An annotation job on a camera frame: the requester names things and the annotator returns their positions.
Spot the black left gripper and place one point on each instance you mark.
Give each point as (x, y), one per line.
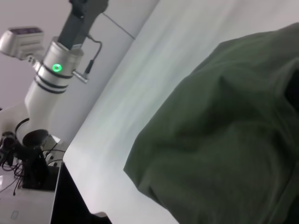
(79, 23)

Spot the dark green FREE t-shirt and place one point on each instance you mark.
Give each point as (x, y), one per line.
(222, 140)

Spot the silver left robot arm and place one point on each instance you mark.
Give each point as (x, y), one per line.
(51, 74)

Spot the black equipment stand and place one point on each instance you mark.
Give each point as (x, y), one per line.
(35, 168)

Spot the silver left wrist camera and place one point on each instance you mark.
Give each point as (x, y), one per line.
(18, 43)

